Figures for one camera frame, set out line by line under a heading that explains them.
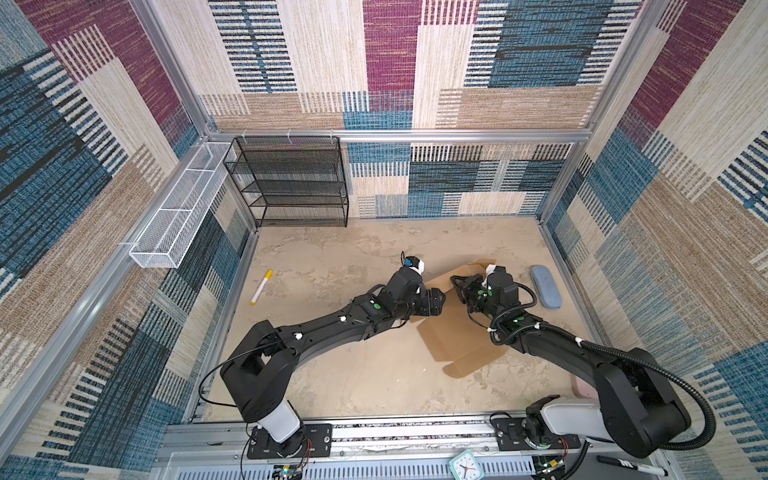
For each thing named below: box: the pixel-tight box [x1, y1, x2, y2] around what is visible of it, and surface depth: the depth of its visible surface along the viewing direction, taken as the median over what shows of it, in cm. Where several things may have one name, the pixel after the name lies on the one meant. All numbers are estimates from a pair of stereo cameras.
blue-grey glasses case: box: [531, 265, 563, 310], surface depth 101 cm
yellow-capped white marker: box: [250, 269, 273, 306], surface depth 104 cm
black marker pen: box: [596, 455, 669, 477], surface depth 70 cm
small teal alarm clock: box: [448, 449, 485, 480], surface depth 70 cm
